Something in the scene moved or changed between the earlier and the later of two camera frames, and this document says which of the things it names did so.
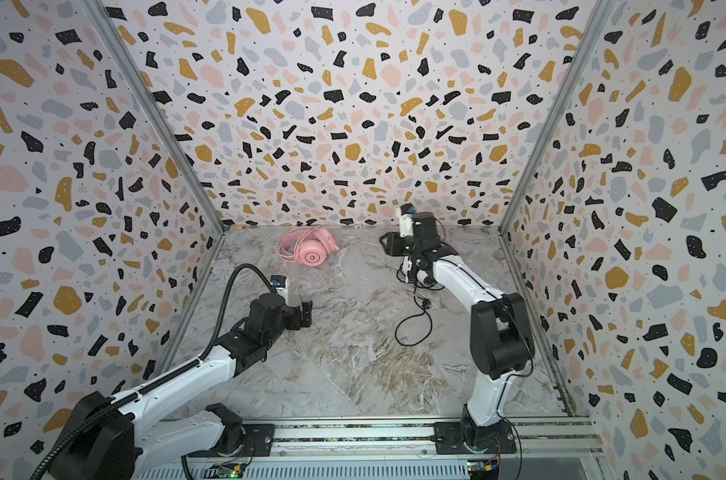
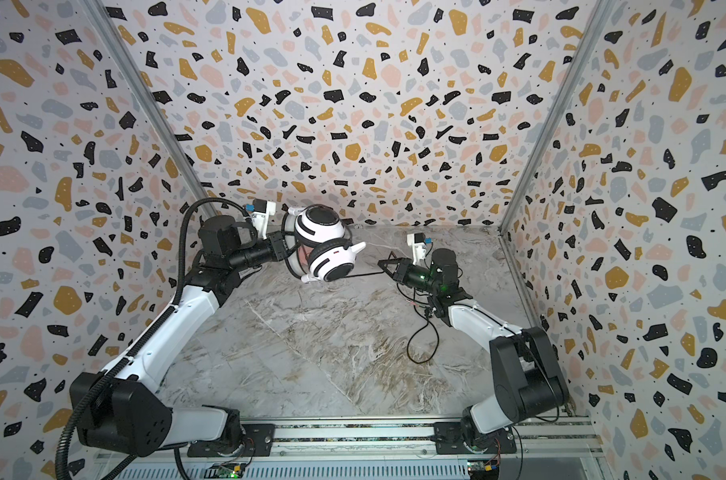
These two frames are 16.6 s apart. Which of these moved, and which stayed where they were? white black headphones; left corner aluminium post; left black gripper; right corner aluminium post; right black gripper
Moved: right black gripper; left black gripper; white black headphones
Stayed: right corner aluminium post; left corner aluminium post
